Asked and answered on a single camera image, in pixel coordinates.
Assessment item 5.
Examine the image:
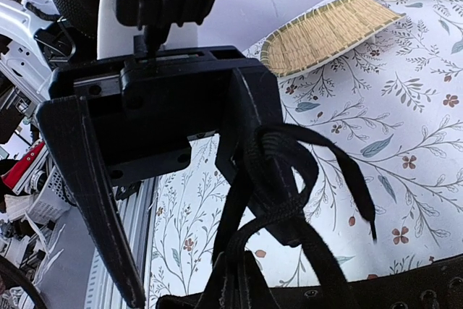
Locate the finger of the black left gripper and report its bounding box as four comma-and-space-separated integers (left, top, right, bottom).
35, 96, 145, 308

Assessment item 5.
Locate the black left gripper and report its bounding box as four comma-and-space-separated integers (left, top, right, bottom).
48, 45, 308, 248

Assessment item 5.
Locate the black shoelace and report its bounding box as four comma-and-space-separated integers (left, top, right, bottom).
199, 124, 375, 308

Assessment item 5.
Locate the black shoe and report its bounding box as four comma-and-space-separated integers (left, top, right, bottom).
156, 252, 462, 308

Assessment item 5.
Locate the woven bamboo tray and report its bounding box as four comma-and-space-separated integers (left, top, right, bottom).
260, 0, 405, 78

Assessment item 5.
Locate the front aluminium rail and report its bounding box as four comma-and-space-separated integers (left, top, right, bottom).
78, 178, 157, 308

